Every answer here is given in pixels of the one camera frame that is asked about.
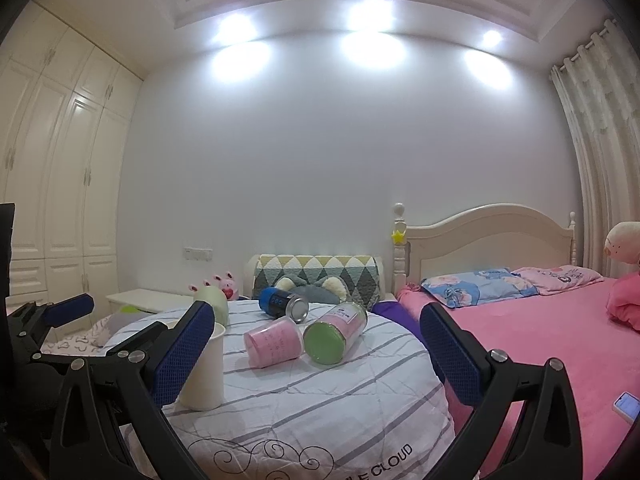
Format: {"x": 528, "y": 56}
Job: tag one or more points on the white striped quilt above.
{"x": 320, "y": 410}

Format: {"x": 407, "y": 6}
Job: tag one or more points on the grey pillow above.
{"x": 122, "y": 322}

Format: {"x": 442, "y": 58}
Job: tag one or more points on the glass jar with green lid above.
{"x": 332, "y": 337}

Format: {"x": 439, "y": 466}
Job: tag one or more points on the yellow star toy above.
{"x": 398, "y": 235}

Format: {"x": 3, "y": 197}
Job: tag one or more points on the cream patterned curtain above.
{"x": 605, "y": 140}

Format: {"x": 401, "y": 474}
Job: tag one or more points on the white curtain rod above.
{"x": 585, "y": 47}

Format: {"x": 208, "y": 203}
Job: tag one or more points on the pink bunny plush toy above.
{"x": 222, "y": 285}

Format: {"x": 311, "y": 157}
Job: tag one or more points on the pale green cup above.
{"x": 216, "y": 302}

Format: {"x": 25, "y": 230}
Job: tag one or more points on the pink plush cushion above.
{"x": 626, "y": 302}

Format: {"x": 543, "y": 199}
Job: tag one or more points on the white wall socket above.
{"x": 198, "y": 253}

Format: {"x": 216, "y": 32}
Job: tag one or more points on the heart print cloth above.
{"x": 75, "y": 340}

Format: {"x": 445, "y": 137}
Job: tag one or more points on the pig plush toy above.
{"x": 624, "y": 241}

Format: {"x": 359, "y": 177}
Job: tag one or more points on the white cup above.
{"x": 207, "y": 370}

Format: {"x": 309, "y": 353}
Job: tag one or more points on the white nightstand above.
{"x": 145, "y": 300}

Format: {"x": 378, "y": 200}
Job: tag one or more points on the blue cartoon pillow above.
{"x": 475, "y": 285}

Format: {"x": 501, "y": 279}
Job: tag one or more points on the ceiling spotlight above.
{"x": 234, "y": 27}
{"x": 492, "y": 37}
{"x": 371, "y": 14}

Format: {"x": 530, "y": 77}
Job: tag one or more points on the blue bottle with steel cap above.
{"x": 277, "y": 302}

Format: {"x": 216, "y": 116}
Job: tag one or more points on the pink bed sheet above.
{"x": 540, "y": 330}

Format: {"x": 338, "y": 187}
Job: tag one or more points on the cream wardrobe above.
{"x": 60, "y": 170}

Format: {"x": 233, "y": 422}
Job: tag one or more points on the pink printed pillow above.
{"x": 560, "y": 277}

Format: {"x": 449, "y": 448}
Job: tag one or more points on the triangle patterned quilted cover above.
{"x": 320, "y": 266}

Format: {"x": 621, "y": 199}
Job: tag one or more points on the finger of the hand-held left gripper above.
{"x": 70, "y": 309}
{"x": 142, "y": 336}

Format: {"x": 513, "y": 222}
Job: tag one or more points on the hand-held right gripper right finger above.
{"x": 449, "y": 355}

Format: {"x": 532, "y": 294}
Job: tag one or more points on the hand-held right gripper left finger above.
{"x": 185, "y": 355}

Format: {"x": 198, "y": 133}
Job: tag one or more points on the smartphone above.
{"x": 627, "y": 406}

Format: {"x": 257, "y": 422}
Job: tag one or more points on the cream wooden headboard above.
{"x": 490, "y": 240}

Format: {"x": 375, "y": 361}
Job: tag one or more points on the purple sheet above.
{"x": 392, "y": 312}

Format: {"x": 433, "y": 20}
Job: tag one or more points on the grey plush with ears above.
{"x": 312, "y": 289}

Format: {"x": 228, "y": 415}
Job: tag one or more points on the pink cup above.
{"x": 274, "y": 345}

